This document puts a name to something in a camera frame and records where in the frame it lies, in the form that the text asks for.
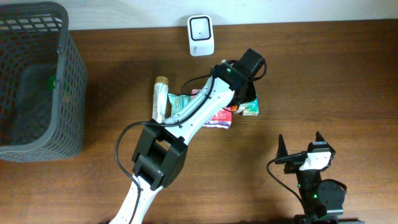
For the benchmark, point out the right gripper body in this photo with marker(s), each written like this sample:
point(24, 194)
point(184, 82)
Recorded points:
point(292, 168)

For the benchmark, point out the green small tissue box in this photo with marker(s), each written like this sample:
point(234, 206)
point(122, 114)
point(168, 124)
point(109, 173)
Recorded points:
point(251, 108)

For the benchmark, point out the white tube with tan cap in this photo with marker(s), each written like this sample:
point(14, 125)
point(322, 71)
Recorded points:
point(159, 106)

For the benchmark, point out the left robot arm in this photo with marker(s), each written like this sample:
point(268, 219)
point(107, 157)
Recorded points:
point(162, 148)

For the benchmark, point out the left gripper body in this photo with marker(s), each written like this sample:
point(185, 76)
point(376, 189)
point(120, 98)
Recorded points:
point(251, 98)

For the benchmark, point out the dark grey plastic basket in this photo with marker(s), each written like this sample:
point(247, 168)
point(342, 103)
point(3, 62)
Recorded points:
point(38, 124)

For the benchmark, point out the teal wet wipes pack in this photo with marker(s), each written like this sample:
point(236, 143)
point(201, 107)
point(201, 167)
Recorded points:
point(178, 102)

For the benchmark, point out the pink purple tissue pack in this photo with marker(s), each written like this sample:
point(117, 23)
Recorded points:
point(221, 119)

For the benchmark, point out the orange small tissue box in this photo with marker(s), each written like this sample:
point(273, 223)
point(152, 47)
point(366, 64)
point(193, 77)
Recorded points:
point(235, 109)

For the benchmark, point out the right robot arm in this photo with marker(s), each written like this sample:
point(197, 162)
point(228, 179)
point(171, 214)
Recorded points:
point(321, 199)

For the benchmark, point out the green lid jar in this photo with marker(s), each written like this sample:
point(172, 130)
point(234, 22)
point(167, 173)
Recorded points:
point(52, 82)

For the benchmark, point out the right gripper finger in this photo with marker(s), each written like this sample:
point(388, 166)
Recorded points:
point(319, 137)
point(282, 151)

